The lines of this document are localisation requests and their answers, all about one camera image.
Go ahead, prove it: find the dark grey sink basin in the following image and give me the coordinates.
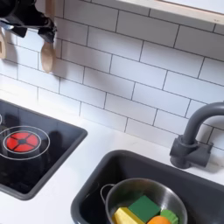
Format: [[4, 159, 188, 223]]
[[70, 149, 224, 224]]

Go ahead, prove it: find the steel pot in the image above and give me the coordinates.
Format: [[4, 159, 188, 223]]
[[100, 177, 189, 224]]

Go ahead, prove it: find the green block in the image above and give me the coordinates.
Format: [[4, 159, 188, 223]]
[[128, 194, 162, 224]]

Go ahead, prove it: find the dark grey tap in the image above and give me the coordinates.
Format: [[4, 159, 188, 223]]
[[169, 101, 224, 171]]

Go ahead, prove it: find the yellow block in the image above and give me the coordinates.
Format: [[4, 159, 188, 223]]
[[111, 206, 146, 224]]

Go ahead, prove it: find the black toy stove top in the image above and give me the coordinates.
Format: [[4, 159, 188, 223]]
[[0, 98, 88, 201]]

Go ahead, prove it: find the wooden slotted spatula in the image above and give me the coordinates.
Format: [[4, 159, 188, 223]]
[[0, 34, 7, 60]]

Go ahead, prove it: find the wooden shelf board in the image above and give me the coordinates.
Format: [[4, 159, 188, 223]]
[[115, 0, 224, 26]]

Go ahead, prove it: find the small green toy vegetable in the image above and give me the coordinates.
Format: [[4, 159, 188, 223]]
[[159, 208, 179, 224]]

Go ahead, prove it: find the orange toy vegetable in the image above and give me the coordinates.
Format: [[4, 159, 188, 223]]
[[146, 215, 172, 224]]

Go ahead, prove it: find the wooden spoon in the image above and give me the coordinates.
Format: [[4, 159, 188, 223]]
[[39, 0, 57, 74]]

